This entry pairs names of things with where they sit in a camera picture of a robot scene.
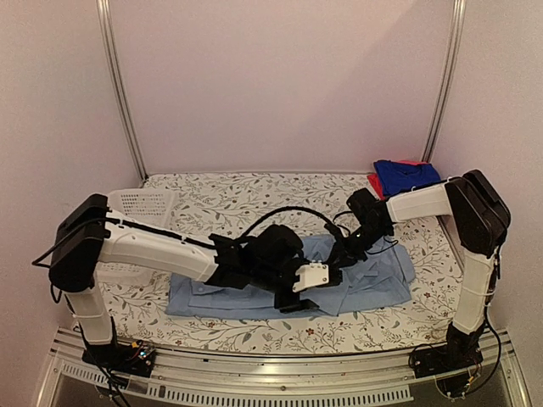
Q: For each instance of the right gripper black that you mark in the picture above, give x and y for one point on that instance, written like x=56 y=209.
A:
x=342 y=249

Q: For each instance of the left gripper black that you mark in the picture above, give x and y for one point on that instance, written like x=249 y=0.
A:
x=293 y=304

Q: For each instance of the light blue shirt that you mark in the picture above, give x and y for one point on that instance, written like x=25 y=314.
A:
x=382 y=280

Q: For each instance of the blue printed t-shirt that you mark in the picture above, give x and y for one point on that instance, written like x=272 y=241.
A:
x=430 y=176

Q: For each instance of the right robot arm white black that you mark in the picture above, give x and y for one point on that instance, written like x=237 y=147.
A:
x=481 y=219

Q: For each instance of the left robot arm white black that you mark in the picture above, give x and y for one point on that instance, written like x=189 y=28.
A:
x=95 y=233

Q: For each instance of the white plastic laundry basket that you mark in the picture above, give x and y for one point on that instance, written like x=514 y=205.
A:
x=149 y=206

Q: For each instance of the folded pink garment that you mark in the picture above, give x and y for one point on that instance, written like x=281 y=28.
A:
x=391 y=177

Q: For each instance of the floral table mat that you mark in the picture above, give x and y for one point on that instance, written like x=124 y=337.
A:
x=227 y=204

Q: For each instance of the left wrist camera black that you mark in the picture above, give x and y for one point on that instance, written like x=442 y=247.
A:
x=279 y=248

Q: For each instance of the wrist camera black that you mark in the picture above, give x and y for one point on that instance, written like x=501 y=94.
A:
x=365 y=207
x=279 y=248

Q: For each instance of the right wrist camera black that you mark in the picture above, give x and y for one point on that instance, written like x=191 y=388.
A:
x=365 y=207

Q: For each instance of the aluminium front rail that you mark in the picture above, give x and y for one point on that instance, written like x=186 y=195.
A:
x=194 y=377

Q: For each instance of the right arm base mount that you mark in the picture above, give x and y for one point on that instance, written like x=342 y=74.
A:
x=429 y=360

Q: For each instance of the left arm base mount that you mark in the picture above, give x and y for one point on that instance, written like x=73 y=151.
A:
x=136 y=358

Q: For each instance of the right aluminium corner post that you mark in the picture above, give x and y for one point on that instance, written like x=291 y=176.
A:
x=451 y=57

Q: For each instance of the aluminium corner post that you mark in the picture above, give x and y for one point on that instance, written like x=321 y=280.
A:
x=113 y=62
x=451 y=57

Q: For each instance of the left aluminium corner post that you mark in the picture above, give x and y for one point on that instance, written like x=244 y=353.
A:
x=113 y=62

